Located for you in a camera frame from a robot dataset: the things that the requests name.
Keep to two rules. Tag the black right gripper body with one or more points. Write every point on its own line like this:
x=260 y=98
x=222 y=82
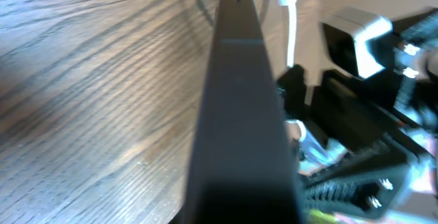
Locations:
x=359 y=112

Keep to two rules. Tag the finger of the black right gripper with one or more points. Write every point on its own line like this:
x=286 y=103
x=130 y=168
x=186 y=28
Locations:
x=362 y=187

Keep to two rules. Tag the blue Samsung Galaxy phone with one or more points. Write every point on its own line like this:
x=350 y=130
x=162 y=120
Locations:
x=241 y=169

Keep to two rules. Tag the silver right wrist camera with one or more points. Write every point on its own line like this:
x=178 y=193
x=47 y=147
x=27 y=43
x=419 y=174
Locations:
x=359 y=42

